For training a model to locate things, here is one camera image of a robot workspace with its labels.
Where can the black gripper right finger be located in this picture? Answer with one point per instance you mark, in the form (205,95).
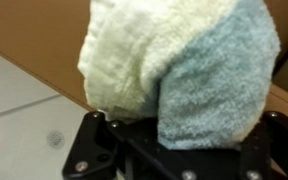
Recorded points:
(274,150)

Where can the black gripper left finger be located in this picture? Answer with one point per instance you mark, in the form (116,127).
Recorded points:
(104,150)

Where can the white and blue towel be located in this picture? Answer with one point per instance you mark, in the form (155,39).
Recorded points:
(184,73)

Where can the round metal floor drain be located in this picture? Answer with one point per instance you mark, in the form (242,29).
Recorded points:
(55,139)

